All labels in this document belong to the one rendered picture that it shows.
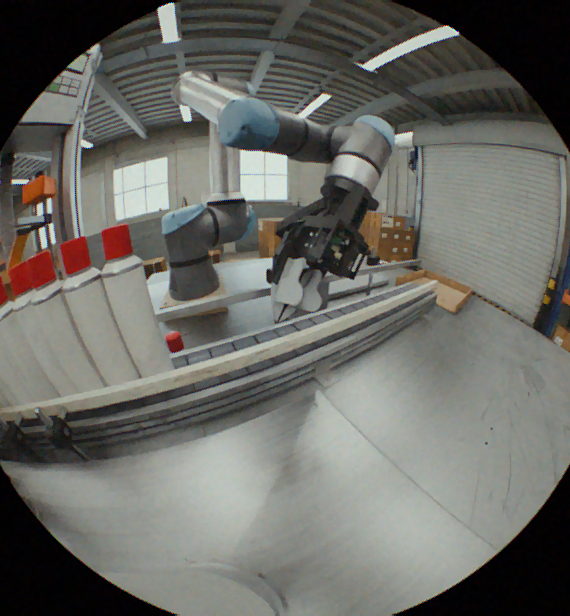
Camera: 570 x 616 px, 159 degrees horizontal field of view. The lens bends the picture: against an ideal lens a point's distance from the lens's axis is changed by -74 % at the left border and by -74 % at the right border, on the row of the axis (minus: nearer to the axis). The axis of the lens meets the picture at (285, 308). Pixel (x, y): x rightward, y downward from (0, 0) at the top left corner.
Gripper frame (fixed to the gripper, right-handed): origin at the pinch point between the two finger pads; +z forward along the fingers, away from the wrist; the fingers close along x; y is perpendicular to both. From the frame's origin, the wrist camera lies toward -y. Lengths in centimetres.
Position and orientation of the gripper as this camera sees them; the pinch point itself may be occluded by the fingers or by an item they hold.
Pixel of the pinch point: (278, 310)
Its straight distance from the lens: 30.6
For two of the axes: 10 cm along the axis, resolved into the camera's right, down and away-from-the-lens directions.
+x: 7.5, 2.5, 6.2
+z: -4.3, 8.9, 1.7
